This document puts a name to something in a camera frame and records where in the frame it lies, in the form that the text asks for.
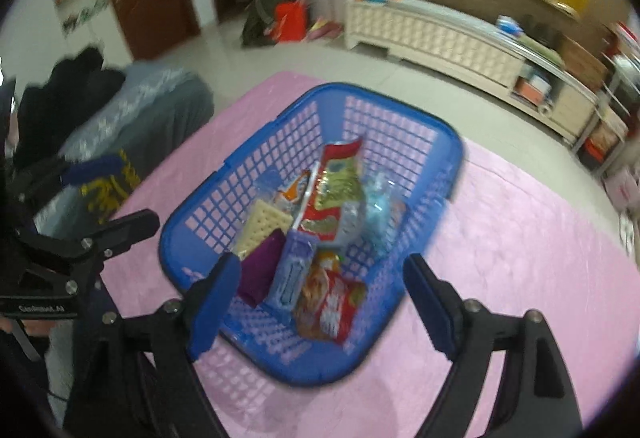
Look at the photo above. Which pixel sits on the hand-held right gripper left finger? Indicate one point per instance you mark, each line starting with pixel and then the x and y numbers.
pixel 215 308

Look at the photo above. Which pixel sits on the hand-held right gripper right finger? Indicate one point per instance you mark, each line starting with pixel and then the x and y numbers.
pixel 432 310

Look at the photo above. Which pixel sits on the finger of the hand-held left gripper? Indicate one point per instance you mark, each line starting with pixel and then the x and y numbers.
pixel 132 228
pixel 95 169

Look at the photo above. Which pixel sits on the purple snack packet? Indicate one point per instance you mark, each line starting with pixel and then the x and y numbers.
pixel 260 268

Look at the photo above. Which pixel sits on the lilac snack packet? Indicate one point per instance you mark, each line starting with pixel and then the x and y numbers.
pixel 290 273

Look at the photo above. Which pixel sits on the clear square cracker packet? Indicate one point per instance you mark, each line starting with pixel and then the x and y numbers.
pixel 260 223

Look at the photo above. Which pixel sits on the red snack packet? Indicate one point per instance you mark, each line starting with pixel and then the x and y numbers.
pixel 330 303

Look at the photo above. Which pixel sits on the light blue striped packet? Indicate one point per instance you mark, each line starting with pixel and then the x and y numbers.
pixel 380 213

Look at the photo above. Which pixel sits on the blue plastic mesh basket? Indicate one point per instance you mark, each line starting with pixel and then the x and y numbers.
pixel 320 375

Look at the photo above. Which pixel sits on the orange snack bar packet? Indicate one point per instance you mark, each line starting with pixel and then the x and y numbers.
pixel 295 193

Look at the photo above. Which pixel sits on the large red silver snack pouch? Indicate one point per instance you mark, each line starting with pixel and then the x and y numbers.
pixel 332 198

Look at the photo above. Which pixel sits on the person's left hand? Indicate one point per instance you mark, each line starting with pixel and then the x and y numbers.
pixel 37 328

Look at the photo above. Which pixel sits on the pink quilted tablecloth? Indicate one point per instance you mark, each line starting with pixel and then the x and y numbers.
pixel 500 268

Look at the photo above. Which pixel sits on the black garment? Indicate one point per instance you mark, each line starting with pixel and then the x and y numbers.
pixel 65 88

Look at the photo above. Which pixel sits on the grey printed garment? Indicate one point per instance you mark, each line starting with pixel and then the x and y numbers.
pixel 160 98

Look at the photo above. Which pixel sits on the black bag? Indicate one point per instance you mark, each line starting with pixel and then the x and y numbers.
pixel 260 20

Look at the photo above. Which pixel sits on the pink shopping bag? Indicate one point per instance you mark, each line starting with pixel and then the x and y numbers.
pixel 620 188

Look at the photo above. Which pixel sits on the white paper roll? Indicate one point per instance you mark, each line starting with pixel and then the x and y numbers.
pixel 545 109

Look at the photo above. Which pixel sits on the orange box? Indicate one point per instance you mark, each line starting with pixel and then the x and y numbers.
pixel 526 90

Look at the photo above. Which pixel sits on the red bag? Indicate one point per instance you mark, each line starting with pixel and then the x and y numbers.
pixel 290 20

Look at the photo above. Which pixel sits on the white metal rack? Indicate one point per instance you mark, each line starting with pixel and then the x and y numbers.
pixel 612 118

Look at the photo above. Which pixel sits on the colourful papers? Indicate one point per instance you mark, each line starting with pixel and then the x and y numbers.
pixel 325 29

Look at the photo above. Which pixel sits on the white tufted low cabinet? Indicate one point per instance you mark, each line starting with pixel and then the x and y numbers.
pixel 425 33

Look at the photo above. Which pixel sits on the green folded cloth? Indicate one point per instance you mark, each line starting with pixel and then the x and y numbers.
pixel 542 49

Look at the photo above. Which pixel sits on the brown cardboard box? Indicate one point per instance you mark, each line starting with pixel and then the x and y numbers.
pixel 582 58

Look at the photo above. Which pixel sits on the small blue object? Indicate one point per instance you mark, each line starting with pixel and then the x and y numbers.
pixel 507 25

